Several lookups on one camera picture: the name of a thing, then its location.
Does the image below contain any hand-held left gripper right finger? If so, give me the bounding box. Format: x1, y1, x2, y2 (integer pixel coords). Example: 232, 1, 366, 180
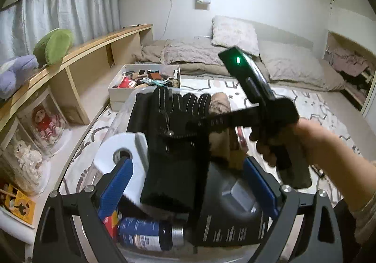
243, 156, 344, 263

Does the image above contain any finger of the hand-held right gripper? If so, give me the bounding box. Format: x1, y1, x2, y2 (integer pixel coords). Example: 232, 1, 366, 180
160, 108, 256, 141

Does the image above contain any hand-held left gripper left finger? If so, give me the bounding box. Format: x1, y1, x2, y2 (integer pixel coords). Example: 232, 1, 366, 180
32, 155, 134, 263

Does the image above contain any black glove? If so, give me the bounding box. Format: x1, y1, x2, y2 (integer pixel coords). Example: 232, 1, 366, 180
139, 87, 212, 213

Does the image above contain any black box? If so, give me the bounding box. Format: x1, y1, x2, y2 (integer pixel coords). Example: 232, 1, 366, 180
192, 161, 275, 249

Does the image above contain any clear plastic container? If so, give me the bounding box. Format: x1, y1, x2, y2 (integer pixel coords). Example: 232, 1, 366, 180
57, 88, 294, 263

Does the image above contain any person's right forearm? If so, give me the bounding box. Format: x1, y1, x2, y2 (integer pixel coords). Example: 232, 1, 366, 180
289, 118, 376, 244

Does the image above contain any person's right hand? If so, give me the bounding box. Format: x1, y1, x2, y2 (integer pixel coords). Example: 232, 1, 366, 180
249, 122, 306, 169

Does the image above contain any red and white box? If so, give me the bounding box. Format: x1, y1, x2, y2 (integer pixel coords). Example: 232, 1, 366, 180
235, 126, 250, 153

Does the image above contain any white toilet paper roll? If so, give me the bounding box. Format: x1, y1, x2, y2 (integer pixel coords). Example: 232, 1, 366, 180
93, 132, 149, 193

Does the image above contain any red packet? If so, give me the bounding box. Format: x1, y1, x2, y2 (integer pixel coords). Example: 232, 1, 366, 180
104, 210, 119, 240

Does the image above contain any beige futon mattress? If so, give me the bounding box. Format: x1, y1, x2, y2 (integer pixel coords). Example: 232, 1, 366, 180
133, 40, 347, 91

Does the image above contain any fluffy beige square pillow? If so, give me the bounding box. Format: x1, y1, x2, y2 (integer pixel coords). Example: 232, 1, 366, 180
211, 15, 260, 57

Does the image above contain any blue can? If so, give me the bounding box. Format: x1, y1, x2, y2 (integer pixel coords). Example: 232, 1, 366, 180
117, 217, 185, 252

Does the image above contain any black clothing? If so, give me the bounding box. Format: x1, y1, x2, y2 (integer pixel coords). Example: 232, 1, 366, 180
127, 93, 153, 134

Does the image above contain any fluffy beige blanket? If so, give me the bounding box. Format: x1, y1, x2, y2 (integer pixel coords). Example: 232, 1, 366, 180
141, 39, 232, 65

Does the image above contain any white box of small things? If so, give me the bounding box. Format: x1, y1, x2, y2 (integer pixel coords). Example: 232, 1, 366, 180
108, 64, 181, 103

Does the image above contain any jar with red doll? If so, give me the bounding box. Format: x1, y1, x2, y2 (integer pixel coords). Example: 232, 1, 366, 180
16, 88, 71, 159

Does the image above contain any jar with white doll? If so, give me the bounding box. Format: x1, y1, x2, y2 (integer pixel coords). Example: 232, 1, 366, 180
0, 119, 50, 197

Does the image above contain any person's dark clothing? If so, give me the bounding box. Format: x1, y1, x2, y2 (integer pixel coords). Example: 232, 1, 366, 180
332, 200, 362, 263

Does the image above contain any pile of clothes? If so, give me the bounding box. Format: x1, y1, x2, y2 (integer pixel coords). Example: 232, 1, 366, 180
326, 47, 376, 105

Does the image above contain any yellow box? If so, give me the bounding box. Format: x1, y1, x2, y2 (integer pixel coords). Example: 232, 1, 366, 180
0, 182, 36, 225

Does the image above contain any wooden shelf unit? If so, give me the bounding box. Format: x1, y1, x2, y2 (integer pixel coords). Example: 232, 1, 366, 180
0, 23, 154, 146

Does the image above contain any purple plush toy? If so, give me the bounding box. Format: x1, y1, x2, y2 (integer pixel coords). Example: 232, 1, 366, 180
0, 54, 40, 99

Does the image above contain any green plush toy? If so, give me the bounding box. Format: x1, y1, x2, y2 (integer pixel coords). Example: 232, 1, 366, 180
33, 28, 74, 66

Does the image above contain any grey curtain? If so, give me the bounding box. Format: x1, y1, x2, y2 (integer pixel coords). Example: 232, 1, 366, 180
0, 0, 121, 60

